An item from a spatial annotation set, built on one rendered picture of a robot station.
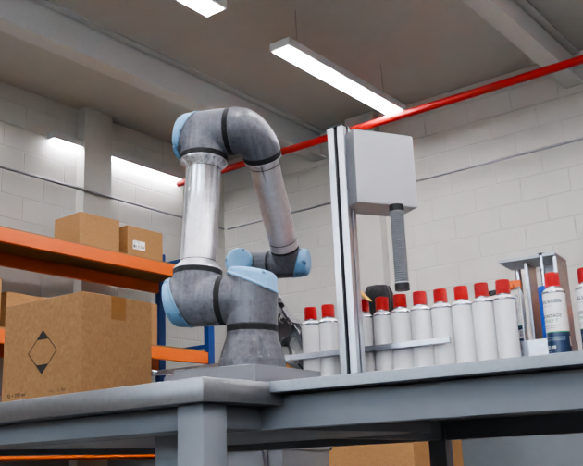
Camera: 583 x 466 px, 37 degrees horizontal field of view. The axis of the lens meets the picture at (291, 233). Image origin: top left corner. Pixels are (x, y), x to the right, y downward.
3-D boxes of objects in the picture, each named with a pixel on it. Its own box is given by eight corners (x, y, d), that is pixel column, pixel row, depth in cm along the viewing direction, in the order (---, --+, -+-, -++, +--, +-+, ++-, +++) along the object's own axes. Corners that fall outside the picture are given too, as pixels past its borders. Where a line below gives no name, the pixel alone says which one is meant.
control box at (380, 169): (418, 207, 216) (412, 135, 221) (357, 202, 209) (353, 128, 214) (397, 218, 225) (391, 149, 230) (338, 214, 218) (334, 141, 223)
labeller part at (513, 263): (566, 263, 214) (565, 259, 214) (554, 254, 205) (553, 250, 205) (512, 271, 221) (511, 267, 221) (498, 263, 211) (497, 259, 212)
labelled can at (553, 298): (576, 362, 196) (565, 273, 201) (570, 361, 191) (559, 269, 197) (552, 365, 198) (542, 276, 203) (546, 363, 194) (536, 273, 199)
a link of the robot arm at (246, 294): (269, 321, 191) (269, 260, 194) (211, 324, 194) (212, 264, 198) (285, 328, 202) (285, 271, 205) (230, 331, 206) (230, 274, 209)
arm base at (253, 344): (298, 371, 198) (298, 327, 200) (262, 365, 185) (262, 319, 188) (242, 374, 206) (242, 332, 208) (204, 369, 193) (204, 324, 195)
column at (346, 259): (367, 398, 204) (351, 128, 221) (358, 397, 200) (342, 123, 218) (350, 398, 206) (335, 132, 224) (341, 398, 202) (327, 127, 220)
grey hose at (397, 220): (412, 290, 208) (405, 205, 213) (406, 288, 205) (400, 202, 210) (398, 292, 210) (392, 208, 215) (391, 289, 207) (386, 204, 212)
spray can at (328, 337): (345, 384, 223) (341, 304, 229) (336, 383, 219) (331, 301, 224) (327, 386, 226) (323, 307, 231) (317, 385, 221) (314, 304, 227)
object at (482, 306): (503, 370, 204) (494, 283, 209) (496, 368, 199) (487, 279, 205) (481, 372, 206) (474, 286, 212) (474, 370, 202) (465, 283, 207)
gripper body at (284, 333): (310, 336, 237) (290, 300, 243) (294, 332, 230) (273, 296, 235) (290, 352, 239) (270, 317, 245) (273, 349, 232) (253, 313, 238)
